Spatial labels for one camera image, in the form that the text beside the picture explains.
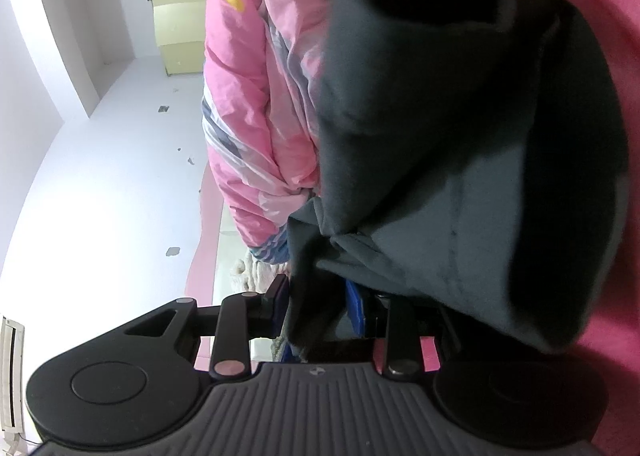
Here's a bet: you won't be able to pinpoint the pink floral blanket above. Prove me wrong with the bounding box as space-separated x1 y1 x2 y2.
420 0 640 444

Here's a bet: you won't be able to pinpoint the pale yellow wardrobe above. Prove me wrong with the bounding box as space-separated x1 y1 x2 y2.
131 0 215 78

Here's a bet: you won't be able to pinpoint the white air conditioner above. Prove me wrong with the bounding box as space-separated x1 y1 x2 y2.
0 315 26 434

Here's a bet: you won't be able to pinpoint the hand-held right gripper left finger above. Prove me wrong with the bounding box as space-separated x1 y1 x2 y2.
122 275 292 379

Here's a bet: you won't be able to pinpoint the pink patterned quilt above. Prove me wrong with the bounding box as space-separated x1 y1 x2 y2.
200 0 371 262

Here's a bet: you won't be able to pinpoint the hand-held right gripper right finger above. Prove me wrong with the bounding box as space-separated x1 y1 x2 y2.
345 283 443 381

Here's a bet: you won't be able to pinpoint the cream and pink headboard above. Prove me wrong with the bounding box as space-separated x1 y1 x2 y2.
186 169 253 299

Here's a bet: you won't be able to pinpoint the dark grey pants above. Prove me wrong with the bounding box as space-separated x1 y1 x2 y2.
286 0 630 362

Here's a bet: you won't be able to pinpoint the cream knitted blanket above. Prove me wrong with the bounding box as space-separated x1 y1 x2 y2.
229 256 282 298

